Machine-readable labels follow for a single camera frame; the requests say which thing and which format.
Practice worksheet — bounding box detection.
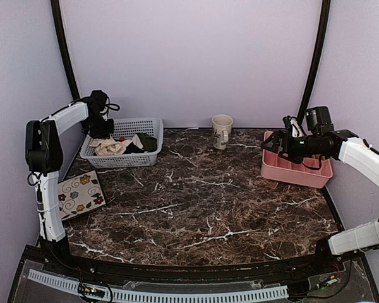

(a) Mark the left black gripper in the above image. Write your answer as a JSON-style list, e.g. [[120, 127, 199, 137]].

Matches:
[[87, 114, 114, 138]]

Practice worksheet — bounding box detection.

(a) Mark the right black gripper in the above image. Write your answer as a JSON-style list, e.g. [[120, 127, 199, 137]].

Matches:
[[261, 129, 321, 164]]

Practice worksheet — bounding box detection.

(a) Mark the cream cotton boxer underwear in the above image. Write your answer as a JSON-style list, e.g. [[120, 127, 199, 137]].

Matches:
[[92, 138, 132, 156]]

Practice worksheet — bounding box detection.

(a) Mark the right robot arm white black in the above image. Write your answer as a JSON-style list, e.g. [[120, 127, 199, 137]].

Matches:
[[261, 129, 379, 274]]

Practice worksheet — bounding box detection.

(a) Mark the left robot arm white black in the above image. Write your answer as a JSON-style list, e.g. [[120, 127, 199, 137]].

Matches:
[[25, 90, 120, 275]]

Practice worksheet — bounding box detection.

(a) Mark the white plastic laundry basket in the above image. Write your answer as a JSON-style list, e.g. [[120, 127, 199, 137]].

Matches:
[[80, 118, 164, 169]]

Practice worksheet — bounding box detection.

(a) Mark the black garment in basket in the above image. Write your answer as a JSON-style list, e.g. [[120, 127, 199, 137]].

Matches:
[[124, 143, 147, 155]]

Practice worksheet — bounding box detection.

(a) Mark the pink divided organizer tray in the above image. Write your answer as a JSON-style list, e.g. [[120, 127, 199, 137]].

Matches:
[[260, 131, 334, 189]]

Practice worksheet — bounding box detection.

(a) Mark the olive green garment in basket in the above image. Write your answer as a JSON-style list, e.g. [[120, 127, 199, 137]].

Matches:
[[136, 133, 157, 152]]

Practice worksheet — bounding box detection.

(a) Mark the cream ceramic mug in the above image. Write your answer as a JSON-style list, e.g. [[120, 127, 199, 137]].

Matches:
[[212, 114, 234, 150]]

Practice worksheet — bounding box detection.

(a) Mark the floral square tile coaster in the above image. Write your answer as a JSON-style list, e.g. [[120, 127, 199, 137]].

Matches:
[[57, 170, 106, 221]]

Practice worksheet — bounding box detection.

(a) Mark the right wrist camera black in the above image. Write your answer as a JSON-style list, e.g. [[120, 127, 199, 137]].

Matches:
[[305, 106, 334, 136]]

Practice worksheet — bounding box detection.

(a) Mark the right black frame post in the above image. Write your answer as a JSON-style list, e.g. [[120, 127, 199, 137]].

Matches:
[[296, 0, 331, 124]]

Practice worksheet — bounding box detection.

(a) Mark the black frame post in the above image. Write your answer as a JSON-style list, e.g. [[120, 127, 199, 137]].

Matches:
[[296, 0, 331, 124], [50, 0, 80, 100]]

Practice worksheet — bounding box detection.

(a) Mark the left black frame post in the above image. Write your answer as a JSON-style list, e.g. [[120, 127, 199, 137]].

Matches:
[[50, 0, 80, 100]]

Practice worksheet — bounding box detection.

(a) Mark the black front table rail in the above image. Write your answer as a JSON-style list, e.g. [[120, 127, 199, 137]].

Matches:
[[21, 245, 348, 285]]

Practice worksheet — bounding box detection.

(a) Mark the white slotted cable duct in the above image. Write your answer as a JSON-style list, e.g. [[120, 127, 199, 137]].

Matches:
[[27, 269, 289, 302]]

